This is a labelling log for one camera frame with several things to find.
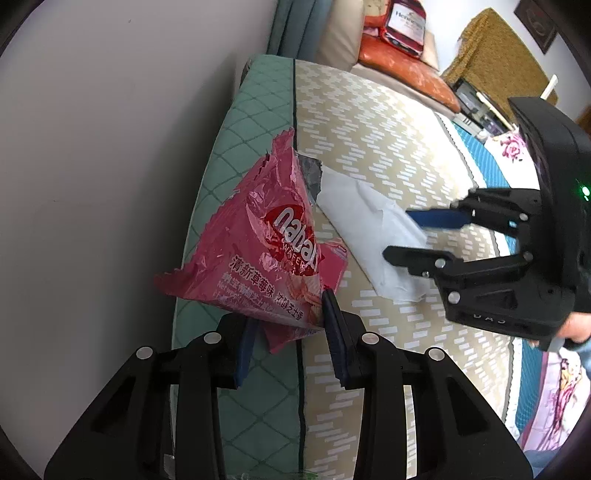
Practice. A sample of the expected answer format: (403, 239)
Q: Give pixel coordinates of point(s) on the grey blue curtain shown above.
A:
(295, 23)

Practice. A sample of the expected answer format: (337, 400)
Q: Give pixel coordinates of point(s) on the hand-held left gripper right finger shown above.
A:
(334, 332)

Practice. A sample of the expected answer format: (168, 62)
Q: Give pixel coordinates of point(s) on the person's leg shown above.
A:
(540, 468)

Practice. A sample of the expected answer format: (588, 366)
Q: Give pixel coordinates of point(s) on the white tissue paper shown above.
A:
(369, 221)

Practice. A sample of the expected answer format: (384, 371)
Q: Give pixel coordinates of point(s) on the black media player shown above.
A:
(468, 97)

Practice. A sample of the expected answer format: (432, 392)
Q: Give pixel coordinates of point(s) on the pink floral quilt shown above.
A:
(554, 406)

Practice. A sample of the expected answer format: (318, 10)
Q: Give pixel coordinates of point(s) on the gold patterned cloth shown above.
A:
(489, 50)

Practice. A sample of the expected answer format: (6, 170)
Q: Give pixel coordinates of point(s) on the person's right hand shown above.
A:
(577, 327)

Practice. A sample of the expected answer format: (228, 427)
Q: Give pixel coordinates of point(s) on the white pole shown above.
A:
(548, 86)

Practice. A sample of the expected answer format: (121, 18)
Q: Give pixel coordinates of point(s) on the orange seat cushion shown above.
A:
(415, 78)

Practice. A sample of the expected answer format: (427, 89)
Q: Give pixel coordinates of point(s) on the green quilted mattress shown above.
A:
(221, 152)

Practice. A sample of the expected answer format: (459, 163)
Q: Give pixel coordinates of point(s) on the yellow plush pillow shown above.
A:
(374, 18)

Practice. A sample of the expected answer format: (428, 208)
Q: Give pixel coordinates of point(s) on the red bottle-shaped bag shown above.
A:
(406, 23)

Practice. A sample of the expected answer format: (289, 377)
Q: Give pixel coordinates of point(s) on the cream leather sofa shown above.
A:
(337, 41)

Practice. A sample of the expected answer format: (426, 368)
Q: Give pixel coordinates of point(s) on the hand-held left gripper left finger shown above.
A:
(244, 350)

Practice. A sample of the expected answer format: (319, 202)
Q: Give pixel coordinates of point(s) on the beige zigzag mattress cover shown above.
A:
(392, 138)

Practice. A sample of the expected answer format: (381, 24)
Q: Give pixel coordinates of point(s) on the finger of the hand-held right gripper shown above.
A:
(415, 258)
(438, 219)

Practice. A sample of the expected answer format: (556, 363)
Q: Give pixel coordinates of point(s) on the pink wafer packet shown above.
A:
(258, 240)

